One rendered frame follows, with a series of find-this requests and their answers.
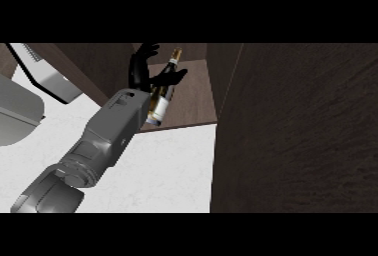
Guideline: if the dark wooden cabinet door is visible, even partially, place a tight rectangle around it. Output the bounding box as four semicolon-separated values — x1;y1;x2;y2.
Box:
209;42;378;214

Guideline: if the grey appliance with black edge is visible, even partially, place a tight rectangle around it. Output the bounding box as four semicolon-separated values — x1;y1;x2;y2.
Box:
4;42;85;106

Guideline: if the dark wooden cabinet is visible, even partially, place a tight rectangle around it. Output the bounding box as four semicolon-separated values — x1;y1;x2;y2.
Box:
26;42;245;135

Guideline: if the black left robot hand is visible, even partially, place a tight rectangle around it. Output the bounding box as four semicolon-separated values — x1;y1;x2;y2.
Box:
127;42;189;94

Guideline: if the grey sink basin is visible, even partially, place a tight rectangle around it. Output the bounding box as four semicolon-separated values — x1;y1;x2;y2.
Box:
0;73;47;148

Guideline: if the dark wine bottle white label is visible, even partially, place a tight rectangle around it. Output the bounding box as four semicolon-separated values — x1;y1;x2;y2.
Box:
143;47;184;127

